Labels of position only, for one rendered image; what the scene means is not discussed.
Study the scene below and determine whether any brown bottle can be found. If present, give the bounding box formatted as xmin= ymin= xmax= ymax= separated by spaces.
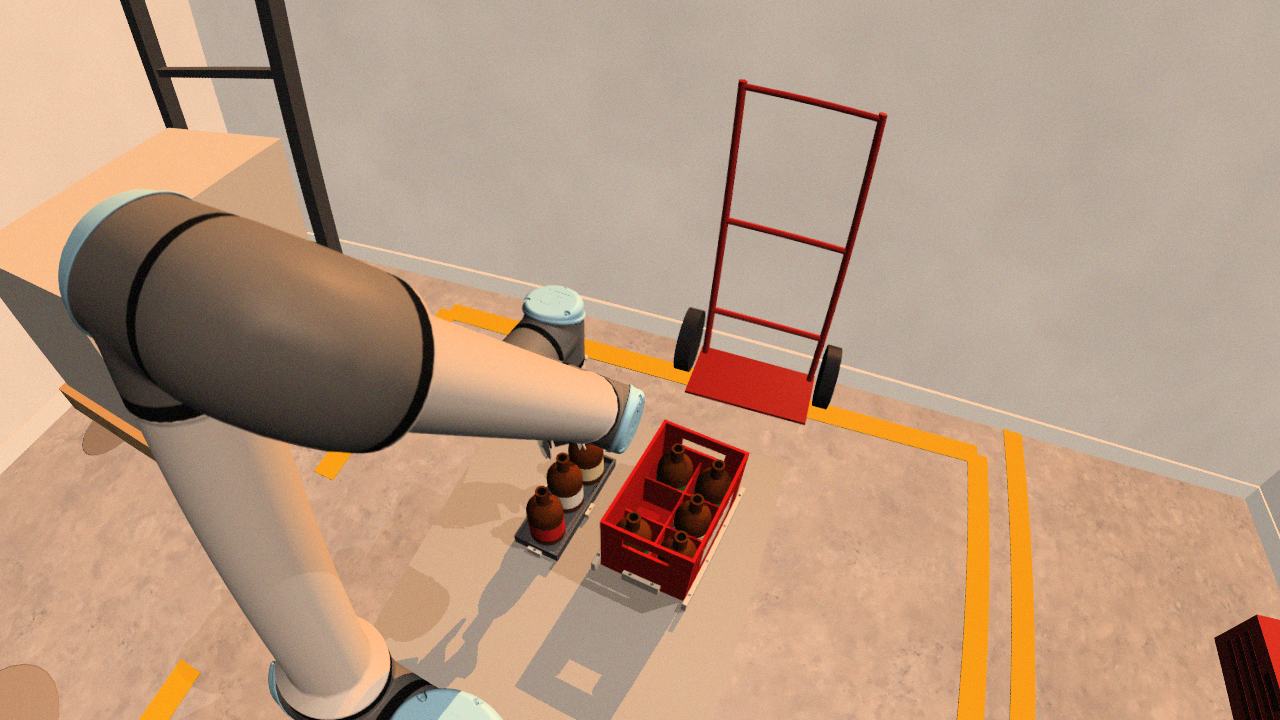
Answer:
xmin=672 ymin=495 xmax=712 ymax=541
xmin=547 ymin=454 xmax=584 ymax=512
xmin=694 ymin=459 xmax=732 ymax=506
xmin=657 ymin=443 xmax=692 ymax=491
xmin=657 ymin=530 xmax=698 ymax=564
xmin=616 ymin=511 xmax=652 ymax=553
xmin=526 ymin=486 xmax=566 ymax=544
xmin=568 ymin=443 xmax=604 ymax=486

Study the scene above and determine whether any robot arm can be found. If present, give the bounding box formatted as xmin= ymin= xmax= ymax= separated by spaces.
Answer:
xmin=58 ymin=190 xmax=645 ymax=720

